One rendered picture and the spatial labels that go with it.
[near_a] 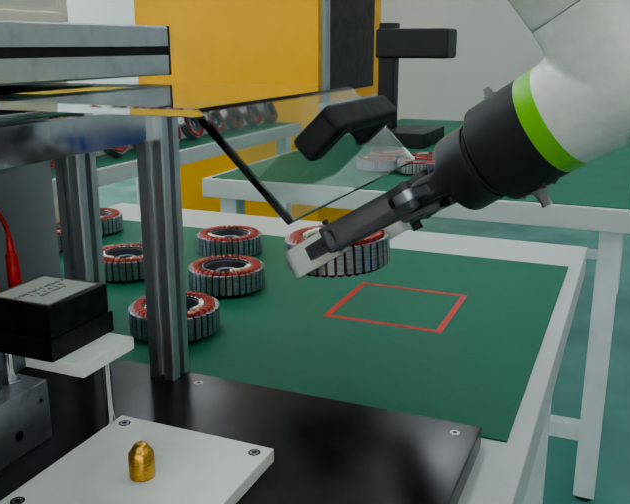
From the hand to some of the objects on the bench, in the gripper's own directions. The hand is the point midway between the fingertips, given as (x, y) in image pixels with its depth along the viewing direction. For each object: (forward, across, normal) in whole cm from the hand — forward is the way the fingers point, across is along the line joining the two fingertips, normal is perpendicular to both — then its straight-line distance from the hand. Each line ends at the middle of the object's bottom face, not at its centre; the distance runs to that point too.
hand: (339, 245), depth 81 cm
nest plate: (+2, -31, -12) cm, 34 cm away
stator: (+33, +13, +5) cm, 36 cm away
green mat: (+34, +13, +5) cm, 37 cm away
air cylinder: (+14, -35, -5) cm, 38 cm away
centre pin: (+2, -31, -11) cm, 33 cm away
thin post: (+10, -28, -8) cm, 30 cm away
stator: (+27, -4, +1) cm, 27 cm away
